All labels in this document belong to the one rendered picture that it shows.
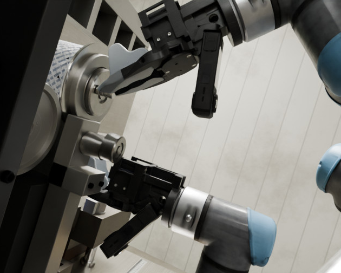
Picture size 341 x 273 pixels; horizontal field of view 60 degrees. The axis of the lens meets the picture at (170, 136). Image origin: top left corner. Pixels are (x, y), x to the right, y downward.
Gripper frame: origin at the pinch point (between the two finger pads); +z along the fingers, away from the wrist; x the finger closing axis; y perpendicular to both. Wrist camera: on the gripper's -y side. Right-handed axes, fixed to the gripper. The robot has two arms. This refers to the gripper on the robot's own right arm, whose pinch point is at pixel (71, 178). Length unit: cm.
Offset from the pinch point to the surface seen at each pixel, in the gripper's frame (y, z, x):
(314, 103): 78, -69, -239
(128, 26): 49, 31, -58
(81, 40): 32, 30, -32
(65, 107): 12.2, -2.5, 11.5
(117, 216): -6.9, -6.5, -11.5
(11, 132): 10.6, -16.0, 34.5
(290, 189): -2, -72, -238
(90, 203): -4.2, -3.1, -4.1
